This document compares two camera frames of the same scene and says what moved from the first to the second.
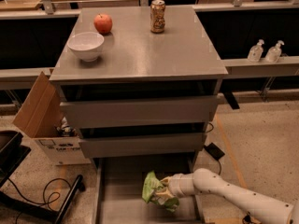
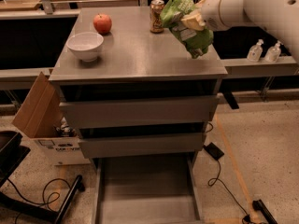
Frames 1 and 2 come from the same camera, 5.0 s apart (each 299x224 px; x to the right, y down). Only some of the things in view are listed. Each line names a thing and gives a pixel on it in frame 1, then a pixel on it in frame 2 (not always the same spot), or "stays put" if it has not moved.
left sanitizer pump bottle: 255,52 stays put
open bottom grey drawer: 119,190 stays put
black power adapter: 214,150 stays put
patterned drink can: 157,16 stays put
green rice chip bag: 150,187 -> 197,41
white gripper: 176,184 -> 210,12
